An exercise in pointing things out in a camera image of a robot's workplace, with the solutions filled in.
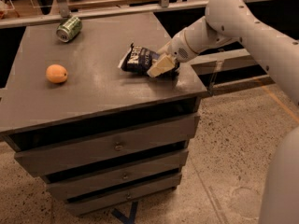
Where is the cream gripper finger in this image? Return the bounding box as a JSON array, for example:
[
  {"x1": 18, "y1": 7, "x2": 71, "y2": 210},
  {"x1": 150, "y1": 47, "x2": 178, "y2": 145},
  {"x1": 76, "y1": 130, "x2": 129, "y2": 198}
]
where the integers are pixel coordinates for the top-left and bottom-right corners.
[
  {"x1": 147, "y1": 53, "x2": 176, "y2": 77},
  {"x1": 157, "y1": 43, "x2": 170, "y2": 55}
]

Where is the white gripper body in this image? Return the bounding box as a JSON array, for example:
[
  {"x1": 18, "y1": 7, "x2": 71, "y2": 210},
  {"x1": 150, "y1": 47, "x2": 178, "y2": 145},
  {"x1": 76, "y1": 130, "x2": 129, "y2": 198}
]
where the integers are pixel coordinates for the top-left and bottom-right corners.
[{"x1": 167, "y1": 31, "x2": 197, "y2": 63}]

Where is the grey drawer cabinet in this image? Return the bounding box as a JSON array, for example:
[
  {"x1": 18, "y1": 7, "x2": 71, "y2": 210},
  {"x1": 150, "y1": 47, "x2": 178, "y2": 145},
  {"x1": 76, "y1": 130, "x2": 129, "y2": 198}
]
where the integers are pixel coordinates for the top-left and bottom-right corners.
[{"x1": 0, "y1": 12, "x2": 208, "y2": 217}]

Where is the orange fruit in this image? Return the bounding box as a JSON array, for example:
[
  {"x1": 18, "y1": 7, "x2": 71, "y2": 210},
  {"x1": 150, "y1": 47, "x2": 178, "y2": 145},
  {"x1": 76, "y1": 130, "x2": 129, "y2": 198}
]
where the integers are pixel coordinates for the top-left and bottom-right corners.
[{"x1": 46, "y1": 64, "x2": 67, "y2": 84}]

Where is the grey drawer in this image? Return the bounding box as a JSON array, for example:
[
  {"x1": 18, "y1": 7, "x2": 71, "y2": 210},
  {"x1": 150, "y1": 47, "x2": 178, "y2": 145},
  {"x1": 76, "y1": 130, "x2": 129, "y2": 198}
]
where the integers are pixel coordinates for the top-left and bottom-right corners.
[
  {"x1": 65, "y1": 171, "x2": 181, "y2": 216},
  {"x1": 15, "y1": 114, "x2": 199, "y2": 176},
  {"x1": 47, "y1": 148, "x2": 188, "y2": 200}
]

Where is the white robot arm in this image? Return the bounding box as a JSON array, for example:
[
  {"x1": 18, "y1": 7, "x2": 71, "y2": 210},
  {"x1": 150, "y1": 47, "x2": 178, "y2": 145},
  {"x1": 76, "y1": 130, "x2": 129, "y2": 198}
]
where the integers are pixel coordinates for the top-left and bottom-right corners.
[{"x1": 159, "y1": 0, "x2": 299, "y2": 224}]

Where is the green soda can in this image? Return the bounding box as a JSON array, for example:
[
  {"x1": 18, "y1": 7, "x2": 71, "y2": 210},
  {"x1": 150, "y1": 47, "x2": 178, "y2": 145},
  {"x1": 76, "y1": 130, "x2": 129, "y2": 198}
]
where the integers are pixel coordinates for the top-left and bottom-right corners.
[{"x1": 56, "y1": 16, "x2": 82, "y2": 43}]

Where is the bottom grey drawer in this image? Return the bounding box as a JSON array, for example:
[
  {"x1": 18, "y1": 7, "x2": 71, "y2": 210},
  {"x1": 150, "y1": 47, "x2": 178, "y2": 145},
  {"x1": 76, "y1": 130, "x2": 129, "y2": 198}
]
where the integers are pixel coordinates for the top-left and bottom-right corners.
[{"x1": 65, "y1": 171, "x2": 181, "y2": 216}]

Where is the middle grey drawer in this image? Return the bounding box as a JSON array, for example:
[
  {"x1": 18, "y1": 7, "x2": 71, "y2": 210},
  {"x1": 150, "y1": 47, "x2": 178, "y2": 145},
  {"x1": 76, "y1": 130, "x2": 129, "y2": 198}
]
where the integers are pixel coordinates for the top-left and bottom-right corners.
[{"x1": 47, "y1": 148, "x2": 188, "y2": 200}]

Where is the top grey drawer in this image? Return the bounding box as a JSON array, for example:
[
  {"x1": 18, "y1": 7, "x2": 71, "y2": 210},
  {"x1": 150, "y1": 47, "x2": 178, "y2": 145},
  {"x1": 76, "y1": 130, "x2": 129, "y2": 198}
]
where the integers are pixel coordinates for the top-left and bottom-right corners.
[{"x1": 15, "y1": 114, "x2": 199, "y2": 176}]

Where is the blue chip bag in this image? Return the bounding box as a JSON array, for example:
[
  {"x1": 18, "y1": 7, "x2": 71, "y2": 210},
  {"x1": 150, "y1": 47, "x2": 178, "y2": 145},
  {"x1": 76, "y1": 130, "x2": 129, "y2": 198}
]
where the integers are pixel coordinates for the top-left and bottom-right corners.
[{"x1": 117, "y1": 42, "x2": 181, "y2": 77}]

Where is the metal railing frame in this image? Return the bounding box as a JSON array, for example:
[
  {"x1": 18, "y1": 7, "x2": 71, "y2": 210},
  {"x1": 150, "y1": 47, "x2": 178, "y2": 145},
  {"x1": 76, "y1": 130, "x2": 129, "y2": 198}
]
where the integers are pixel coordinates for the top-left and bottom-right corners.
[{"x1": 0, "y1": 0, "x2": 299, "y2": 97}]

